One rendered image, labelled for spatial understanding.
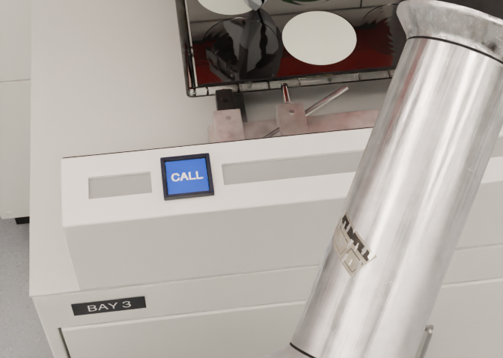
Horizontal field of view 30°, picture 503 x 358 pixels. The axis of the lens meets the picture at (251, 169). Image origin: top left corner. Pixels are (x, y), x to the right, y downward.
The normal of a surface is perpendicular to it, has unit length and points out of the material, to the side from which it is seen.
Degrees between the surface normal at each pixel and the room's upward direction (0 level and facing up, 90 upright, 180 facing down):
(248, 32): 0
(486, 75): 41
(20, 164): 90
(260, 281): 90
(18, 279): 0
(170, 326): 90
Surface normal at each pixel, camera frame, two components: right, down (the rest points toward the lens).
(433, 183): 0.15, 0.01
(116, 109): 0.01, -0.59
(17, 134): 0.13, 0.80
